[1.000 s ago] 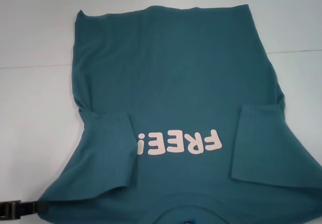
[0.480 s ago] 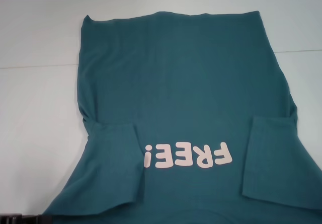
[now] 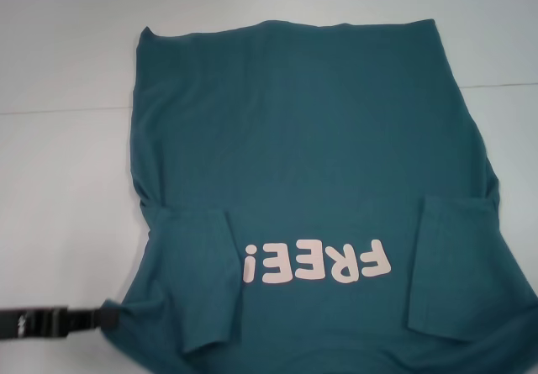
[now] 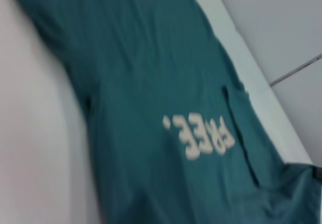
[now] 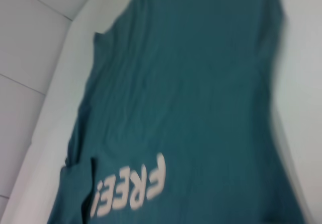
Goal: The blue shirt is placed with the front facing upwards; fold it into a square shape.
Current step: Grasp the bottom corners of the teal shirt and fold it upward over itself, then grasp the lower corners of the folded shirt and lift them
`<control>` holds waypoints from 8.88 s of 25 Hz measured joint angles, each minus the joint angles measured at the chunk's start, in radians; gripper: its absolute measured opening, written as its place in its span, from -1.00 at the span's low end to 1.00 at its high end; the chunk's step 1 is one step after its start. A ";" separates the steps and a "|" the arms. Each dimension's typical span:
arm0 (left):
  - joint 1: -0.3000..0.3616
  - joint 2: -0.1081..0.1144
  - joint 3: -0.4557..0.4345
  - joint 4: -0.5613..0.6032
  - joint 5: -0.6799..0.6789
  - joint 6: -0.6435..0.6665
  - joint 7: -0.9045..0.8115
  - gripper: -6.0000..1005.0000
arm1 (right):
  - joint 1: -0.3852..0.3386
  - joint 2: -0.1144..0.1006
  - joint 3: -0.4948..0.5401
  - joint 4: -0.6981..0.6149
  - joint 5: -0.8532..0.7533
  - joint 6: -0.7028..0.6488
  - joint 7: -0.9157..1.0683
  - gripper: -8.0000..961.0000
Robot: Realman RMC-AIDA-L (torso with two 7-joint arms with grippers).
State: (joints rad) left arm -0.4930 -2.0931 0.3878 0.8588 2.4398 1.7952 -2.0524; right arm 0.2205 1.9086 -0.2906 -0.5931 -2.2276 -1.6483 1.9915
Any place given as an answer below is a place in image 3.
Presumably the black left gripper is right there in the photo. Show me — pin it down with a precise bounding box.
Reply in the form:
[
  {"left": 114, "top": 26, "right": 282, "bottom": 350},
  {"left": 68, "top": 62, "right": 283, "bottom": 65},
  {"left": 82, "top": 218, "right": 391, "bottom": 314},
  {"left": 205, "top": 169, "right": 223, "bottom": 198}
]
[{"left": 0, "top": 304, "right": 121, "bottom": 342}]

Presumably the teal t-shirt with pink print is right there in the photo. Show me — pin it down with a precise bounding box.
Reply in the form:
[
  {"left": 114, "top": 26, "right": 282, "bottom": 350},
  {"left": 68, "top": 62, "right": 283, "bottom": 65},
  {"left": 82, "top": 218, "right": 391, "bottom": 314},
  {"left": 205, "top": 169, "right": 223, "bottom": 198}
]
[{"left": 104, "top": 18, "right": 538, "bottom": 374}]

